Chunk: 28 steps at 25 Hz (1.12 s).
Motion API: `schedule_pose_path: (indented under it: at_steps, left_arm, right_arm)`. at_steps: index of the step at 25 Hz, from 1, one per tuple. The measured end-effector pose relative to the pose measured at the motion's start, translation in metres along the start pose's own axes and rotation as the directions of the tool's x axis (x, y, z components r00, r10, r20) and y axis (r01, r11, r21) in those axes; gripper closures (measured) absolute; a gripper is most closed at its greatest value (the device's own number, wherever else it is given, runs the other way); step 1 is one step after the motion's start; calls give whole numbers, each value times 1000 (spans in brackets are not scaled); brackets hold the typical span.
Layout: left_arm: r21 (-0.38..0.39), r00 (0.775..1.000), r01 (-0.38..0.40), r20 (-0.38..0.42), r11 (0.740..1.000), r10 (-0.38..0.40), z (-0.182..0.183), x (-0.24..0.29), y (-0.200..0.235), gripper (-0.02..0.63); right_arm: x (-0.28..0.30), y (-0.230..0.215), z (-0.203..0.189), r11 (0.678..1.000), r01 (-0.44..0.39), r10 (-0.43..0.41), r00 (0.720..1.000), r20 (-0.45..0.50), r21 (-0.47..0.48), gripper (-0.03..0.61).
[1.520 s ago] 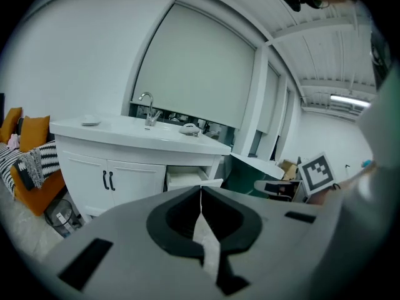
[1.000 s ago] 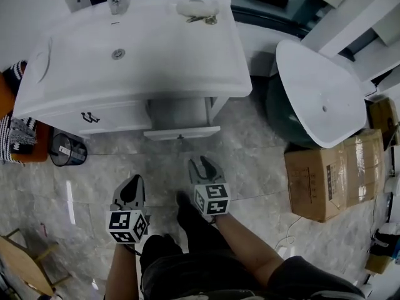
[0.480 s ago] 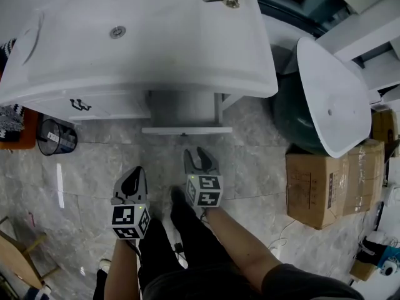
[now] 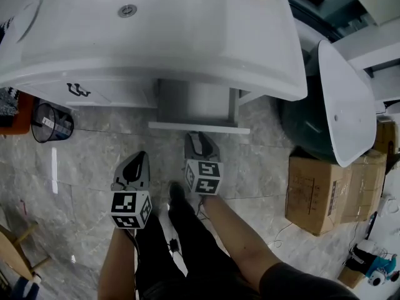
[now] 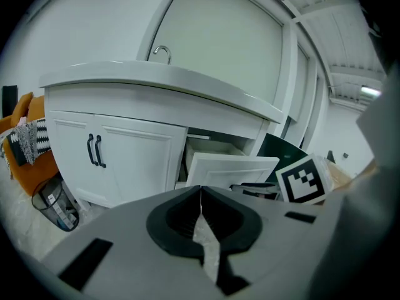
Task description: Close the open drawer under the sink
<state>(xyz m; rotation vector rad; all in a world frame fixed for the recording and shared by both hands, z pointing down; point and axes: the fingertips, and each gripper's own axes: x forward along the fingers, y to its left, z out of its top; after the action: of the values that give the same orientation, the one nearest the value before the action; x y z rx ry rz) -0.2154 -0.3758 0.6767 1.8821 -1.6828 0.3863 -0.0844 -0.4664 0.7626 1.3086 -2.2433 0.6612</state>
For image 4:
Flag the flat brown cardboard box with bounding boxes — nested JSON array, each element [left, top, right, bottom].
[[337, 266, 366, 289]]

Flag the round white dish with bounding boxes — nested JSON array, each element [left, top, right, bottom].
[[6, 0, 48, 44]]

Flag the black wire waste bin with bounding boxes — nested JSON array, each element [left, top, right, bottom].
[[30, 102, 75, 144]]

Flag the chrome sink drain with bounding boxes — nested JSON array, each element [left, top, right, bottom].
[[117, 4, 138, 19]]

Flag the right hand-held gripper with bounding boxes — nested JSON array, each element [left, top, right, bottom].
[[184, 131, 225, 196]]

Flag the white cable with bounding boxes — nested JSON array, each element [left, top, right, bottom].
[[267, 220, 294, 249]]

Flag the white black robot device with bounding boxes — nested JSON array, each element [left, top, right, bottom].
[[345, 239, 399, 289]]

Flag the person's dark shirt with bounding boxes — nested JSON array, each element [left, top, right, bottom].
[[137, 262, 360, 300]]

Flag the wooden chair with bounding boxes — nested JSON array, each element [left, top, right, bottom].
[[0, 222, 53, 283]]

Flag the dark blue fabric item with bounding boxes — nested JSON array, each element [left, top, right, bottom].
[[11, 275, 41, 300]]

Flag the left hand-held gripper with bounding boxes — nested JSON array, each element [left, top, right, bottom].
[[110, 151, 153, 230]]

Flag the white vanity cabinet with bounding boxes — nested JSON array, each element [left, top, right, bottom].
[[0, 0, 309, 111]]

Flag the small black cable box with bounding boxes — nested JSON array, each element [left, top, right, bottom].
[[167, 238, 182, 256]]

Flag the large cardboard box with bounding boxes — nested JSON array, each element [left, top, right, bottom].
[[284, 150, 388, 237]]

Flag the person's left forearm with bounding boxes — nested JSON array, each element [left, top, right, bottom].
[[98, 226, 140, 300]]

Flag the small cardboard box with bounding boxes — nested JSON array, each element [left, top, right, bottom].
[[373, 119, 400, 156]]

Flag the person's black shoe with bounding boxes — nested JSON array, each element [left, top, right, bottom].
[[168, 181, 187, 206]]

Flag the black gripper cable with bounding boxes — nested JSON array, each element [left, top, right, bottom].
[[193, 195, 209, 221], [124, 226, 141, 300]]

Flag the dark green white bathtub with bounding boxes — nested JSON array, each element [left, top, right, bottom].
[[279, 39, 378, 168]]

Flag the beige roller blind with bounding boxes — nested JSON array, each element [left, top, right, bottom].
[[339, 0, 400, 28]]

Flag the person's black trousers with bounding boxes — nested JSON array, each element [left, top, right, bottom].
[[134, 198, 260, 300]]

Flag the white round device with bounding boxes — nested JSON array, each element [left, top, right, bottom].
[[379, 195, 400, 218]]

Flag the person's right forearm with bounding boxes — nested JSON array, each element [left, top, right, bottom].
[[199, 194, 284, 293]]

